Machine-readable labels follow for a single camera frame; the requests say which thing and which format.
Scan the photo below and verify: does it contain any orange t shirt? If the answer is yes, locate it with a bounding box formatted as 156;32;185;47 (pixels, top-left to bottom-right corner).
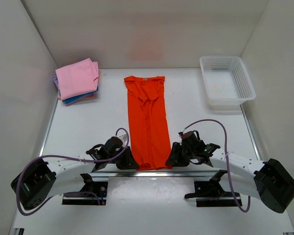
124;76;171;170

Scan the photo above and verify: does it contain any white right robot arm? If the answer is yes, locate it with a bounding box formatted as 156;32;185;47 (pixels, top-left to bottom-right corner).
166;131;294;213

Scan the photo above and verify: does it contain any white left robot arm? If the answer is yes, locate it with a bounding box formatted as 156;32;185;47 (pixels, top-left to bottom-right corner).
11;137;139;215

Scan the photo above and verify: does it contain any salmon folded t shirt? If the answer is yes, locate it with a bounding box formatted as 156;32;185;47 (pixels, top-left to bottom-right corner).
62;71;100;105

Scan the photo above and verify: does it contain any blue folded t shirt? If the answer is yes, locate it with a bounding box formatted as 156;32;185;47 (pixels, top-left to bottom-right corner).
68;87;98;103

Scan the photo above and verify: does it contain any white plastic basket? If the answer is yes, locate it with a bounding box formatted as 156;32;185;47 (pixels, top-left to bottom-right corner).
199;55;256;113

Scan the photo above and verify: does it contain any pink folded t shirt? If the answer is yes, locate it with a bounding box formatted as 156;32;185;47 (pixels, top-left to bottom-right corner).
55;58;99;100

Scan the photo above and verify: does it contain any lilac folded t shirt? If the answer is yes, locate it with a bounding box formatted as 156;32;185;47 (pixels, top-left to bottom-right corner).
52;76;74;106

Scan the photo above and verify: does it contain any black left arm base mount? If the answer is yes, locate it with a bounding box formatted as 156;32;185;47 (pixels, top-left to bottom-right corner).
62;174;108;206

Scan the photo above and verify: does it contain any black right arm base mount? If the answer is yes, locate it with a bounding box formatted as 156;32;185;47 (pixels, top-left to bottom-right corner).
184;170;237;208

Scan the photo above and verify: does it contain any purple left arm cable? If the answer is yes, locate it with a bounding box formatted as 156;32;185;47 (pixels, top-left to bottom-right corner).
16;127;130;216

